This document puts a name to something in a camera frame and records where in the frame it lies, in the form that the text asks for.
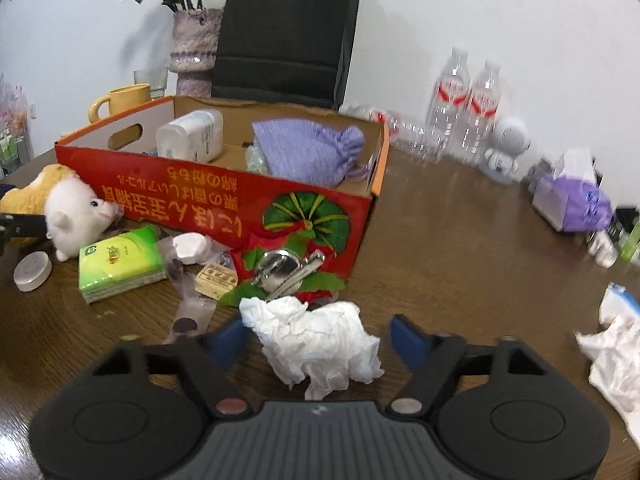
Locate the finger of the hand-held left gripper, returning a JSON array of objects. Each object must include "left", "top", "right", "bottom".
[{"left": 0, "top": 211, "right": 49, "bottom": 256}]

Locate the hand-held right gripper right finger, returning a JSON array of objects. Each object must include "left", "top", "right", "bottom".
[{"left": 389, "top": 313, "right": 549, "bottom": 418}]

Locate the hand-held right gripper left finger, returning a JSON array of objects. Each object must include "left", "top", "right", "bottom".
[{"left": 92, "top": 315, "right": 250, "bottom": 419}]

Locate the white round lid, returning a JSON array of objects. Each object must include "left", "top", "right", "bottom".
[{"left": 13, "top": 252, "right": 53, "bottom": 292}]

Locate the white and yellow plush toy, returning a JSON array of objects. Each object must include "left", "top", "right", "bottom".
[{"left": 0, "top": 162, "right": 125, "bottom": 262}]

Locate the clear plastic bag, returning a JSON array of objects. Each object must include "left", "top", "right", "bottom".
[{"left": 159, "top": 234, "right": 232, "bottom": 346}]

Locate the small beige box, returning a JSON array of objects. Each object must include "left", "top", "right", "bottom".
[{"left": 194, "top": 261, "right": 237, "bottom": 302}]

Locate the white plastic lump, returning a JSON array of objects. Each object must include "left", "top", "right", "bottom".
[{"left": 172, "top": 232, "right": 210, "bottom": 264}]

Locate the green tissue pack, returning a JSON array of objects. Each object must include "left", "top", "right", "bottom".
[{"left": 78, "top": 225, "right": 168, "bottom": 305}]

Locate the red cardboard box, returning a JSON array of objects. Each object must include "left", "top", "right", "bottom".
[{"left": 54, "top": 95, "right": 390, "bottom": 292}]

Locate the rack of small packets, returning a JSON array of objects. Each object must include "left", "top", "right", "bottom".
[{"left": 0, "top": 74, "right": 37, "bottom": 173}]

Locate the yellow mug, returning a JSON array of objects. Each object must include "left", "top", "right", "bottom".
[{"left": 88, "top": 83, "right": 152, "bottom": 124}]

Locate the small clear bead bag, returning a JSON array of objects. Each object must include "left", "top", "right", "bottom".
[{"left": 245, "top": 144, "right": 270, "bottom": 172}]

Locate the white plastic bottle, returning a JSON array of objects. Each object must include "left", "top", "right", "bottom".
[{"left": 156, "top": 108, "right": 224, "bottom": 163}]

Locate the clear drinking glass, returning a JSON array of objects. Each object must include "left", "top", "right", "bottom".
[{"left": 133, "top": 67, "right": 169, "bottom": 99}]

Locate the large crumpled white tissue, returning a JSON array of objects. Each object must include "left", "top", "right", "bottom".
[{"left": 575, "top": 310, "right": 640, "bottom": 448}]

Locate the clear water bottle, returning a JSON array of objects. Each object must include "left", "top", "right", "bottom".
[
  {"left": 340, "top": 104, "right": 428, "bottom": 157},
  {"left": 425, "top": 47, "right": 472, "bottom": 162},
  {"left": 457, "top": 59, "right": 503, "bottom": 166}
]

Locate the small white bottle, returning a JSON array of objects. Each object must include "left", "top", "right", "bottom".
[{"left": 585, "top": 230, "right": 621, "bottom": 269}]

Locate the white robot speaker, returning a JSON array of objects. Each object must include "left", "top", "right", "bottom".
[{"left": 480, "top": 116, "right": 531, "bottom": 186}]

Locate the blue and white packet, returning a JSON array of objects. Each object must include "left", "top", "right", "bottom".
[{"left": 599, "top": 282, "right": 640, "bottom": 328}]

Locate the purple tissue pack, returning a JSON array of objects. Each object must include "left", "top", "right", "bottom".
[{"left": 531, "top": 150, "right": 614, "bottom": 234}]

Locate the green packet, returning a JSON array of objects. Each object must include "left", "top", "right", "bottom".
[{"left": 621, "top": 220, "right": 640, "bottom": 266}]

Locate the purple ceramic vase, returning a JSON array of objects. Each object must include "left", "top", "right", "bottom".
[{"left": 169, "top": 8, "right": 224, "bottom": 97}]

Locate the black paper bag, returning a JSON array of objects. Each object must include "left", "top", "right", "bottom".
[{"left": 211, "top": 0, "right": 362, "bottom": 111}]

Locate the purple drawstring pouch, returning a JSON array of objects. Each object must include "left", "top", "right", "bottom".
[{"left": 251, "top": 119, "right": 367, "bottom": 187}]

